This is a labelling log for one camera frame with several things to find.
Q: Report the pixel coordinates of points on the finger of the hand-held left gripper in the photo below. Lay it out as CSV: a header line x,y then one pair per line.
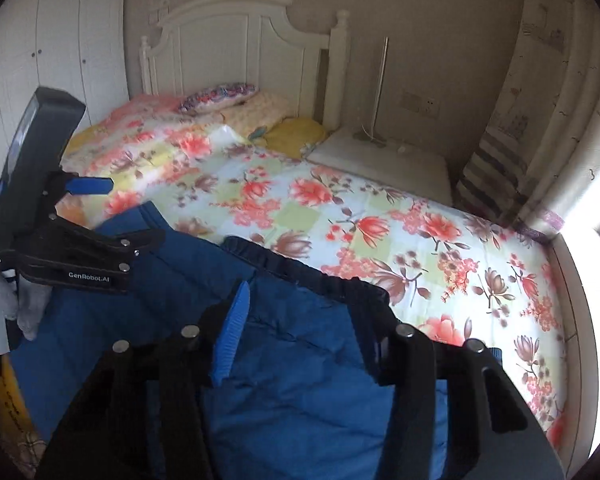
x,y
105,245
87,185

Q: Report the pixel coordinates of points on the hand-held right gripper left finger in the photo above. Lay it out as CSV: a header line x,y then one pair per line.
x,y
230,330

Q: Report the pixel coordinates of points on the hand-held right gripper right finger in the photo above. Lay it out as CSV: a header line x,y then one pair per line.
x,y
415,375

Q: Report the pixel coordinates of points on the blue puffer jacket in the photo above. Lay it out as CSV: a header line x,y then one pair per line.
x,y
300,385

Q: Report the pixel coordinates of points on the person's left forearm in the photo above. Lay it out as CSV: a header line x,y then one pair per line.
x,y
30,310

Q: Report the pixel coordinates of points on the pink blanket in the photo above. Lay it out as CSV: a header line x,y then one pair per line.
x,y
140,107

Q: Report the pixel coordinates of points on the white wardrobe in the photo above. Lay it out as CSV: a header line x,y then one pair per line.
x,y
55,35

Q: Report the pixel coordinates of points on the patterned purple pillow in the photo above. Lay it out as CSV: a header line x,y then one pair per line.
x,y
217,96

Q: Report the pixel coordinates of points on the floral bedsheet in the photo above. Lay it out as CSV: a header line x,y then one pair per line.
x,y
380,220

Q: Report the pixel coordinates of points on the beige pillow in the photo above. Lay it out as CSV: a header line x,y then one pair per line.
x,y
265,110

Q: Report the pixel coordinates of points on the white bed headboard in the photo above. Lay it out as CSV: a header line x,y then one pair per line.
x,y
230,45

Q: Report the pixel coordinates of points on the yellow cloth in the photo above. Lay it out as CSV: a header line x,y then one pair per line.
x,y
295,135

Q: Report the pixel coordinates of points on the white nightstand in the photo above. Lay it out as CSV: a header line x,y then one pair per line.
x,y
390,165

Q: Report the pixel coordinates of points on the slim white desk lamp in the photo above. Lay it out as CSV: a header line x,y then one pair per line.
x,y
380,90

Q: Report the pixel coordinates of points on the printed curtain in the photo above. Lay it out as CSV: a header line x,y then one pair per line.
x,y
545,85

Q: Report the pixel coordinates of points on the wall switch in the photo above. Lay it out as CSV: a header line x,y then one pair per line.
x,y
154,17

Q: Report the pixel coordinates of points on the wall socket panel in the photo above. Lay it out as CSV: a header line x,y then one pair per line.
x,y
420,103

